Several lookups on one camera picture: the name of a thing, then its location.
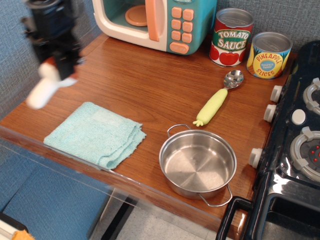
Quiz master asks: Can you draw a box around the stainless steel pot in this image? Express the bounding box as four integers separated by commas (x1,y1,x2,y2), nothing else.
159,125,237,203

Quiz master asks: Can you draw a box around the plush brown white mushroom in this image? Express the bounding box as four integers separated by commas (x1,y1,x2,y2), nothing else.
25,57,78,110

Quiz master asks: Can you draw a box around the pineapple slices can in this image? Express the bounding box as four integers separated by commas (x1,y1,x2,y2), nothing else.
246,32,293,80

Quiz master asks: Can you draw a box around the black toy stove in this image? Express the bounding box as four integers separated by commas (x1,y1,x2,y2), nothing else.
216,40,320,240

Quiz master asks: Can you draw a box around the toy microwave teal and cream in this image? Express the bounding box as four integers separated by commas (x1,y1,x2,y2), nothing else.
92,0,217,56

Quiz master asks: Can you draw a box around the spoon with green handle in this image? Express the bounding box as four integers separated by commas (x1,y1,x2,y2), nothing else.
192,70,244,127

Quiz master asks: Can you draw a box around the light blue folded towel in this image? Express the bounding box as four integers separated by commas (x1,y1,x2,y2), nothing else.
43,102,147,170

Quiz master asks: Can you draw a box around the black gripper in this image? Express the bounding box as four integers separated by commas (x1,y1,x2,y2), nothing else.
21,14,85,81

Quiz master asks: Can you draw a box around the orange plush object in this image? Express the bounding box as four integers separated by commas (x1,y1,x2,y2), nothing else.
11,230,35,240

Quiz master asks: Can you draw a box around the tomato sauce can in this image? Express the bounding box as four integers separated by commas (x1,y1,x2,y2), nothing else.
209,8,254,67

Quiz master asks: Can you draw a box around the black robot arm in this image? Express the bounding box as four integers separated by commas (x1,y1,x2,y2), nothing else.
20,0,82,81

